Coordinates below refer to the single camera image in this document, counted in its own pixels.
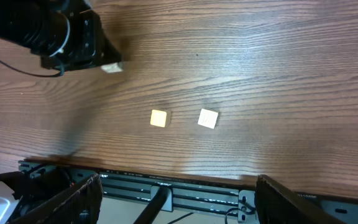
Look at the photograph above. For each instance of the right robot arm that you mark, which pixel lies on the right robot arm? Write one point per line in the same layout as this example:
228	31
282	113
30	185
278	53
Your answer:
8	196

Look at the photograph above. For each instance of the wooden letter B block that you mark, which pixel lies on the wooden letter B block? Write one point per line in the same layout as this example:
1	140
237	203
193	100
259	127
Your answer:
160	118

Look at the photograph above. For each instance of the wooden letter E block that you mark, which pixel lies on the wooden letter E block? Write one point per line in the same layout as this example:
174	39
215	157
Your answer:
208	118

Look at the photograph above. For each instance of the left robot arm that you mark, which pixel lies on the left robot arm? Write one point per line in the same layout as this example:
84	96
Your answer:
67	35

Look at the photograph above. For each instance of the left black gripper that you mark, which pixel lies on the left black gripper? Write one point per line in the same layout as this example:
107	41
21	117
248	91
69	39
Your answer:
87	45

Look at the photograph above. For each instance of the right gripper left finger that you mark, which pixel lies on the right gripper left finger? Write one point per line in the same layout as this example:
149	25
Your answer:
80	203

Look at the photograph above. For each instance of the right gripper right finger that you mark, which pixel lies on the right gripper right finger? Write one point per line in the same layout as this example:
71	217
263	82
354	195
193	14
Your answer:
276	204

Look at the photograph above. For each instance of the yellow block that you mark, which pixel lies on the yellow block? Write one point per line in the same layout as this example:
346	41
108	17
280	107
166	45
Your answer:
113	67

